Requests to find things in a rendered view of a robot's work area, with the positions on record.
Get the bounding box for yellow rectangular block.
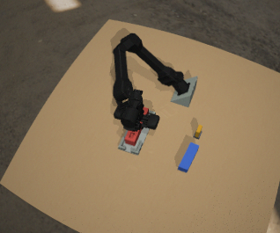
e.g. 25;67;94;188
195;125;203;137

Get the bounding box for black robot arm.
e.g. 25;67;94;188
113;33;190;132

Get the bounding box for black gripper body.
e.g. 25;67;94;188
114;104;160;130

